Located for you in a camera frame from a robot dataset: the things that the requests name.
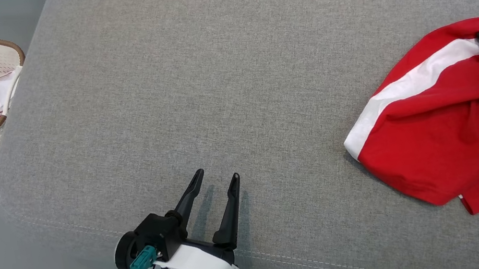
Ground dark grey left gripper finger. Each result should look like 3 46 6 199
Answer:
202 172 252 253
160 168 214 237

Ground red shorts with white stripe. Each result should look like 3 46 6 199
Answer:
327 17 479 234

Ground grey fabric sofa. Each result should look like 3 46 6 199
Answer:
0 0 479 269

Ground teal left camera connector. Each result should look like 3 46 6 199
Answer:
118 245 161 269

